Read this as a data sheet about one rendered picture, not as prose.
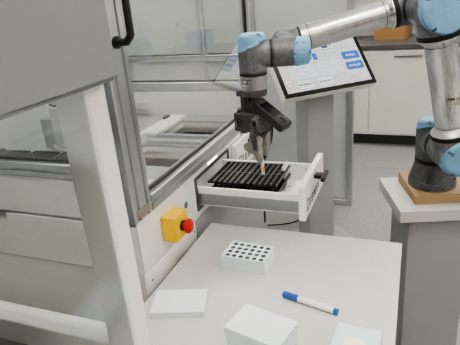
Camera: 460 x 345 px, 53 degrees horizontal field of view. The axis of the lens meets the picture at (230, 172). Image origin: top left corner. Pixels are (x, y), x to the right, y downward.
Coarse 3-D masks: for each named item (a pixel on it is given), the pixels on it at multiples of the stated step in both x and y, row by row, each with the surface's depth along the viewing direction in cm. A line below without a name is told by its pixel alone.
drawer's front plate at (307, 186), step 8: (320, 160) 149; (312, 168) 140; (320, 168) 150; (312, 176) 138; (304, 184) 130; (312, 184) 139; (320, 184) 152; (304, 192) 129; (304, 200) 130; (304, 208) 130; (304, 216) 131
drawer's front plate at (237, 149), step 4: (244, 136) 176; (248, 136) 180; (240, 140) 172; (244, 140) 176; (232, 144) 168; (236, 144) 168; (240, 144) 172; (232, 148) 167; (236, 148) 168; (240, 148) 172; (232, 152) 168; (236, 152) 168; (240, 152) 172; (244, 152) 176; (232, 156) 168; (236, 156) 168; (244, 156) 177; (252, 156) 185
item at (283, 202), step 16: (224, 160) 164; (240, 160) 162; (208, 176) 154; (304, 176) 155; (208, 192) 142; (224, 192) 140; (240, 192) 138; (256, 192) 136; (272, 192) 135; (240, 208) 140; (256, 208) 138; (272, 208) 136; (288, 208) 134
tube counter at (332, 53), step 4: (316, 52) 228; (320, 52) 228; (324, 52) 229; (328, 52) 229; (332, 52) 230; (336, 52) 231; (312, 56) 226; (316, 56) 227; (320, 56) 227; (324, 56) 228; (328, 56) 228; (332, 56) 229; (336, 56) 230; (312, 60) 225
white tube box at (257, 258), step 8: (232, 240) 130; (232, 248) 126; (240, 248) 127; (248, 248) 126; (256, 248) 125; (264, 248) 125; (272, 248) 124; (224, 256) 123; (232, 256) 124; (240, 256) 123; (248, 256) 122; (256, 256) 122; (264, 256) 122; (272, 256) 125; (224, 264) 124; (232, 264) 123; (240, 264) 122; (248, 264) 121; (256, 264) 120; (264, 264) 119; (256, 272) 121; (264, 272) 120
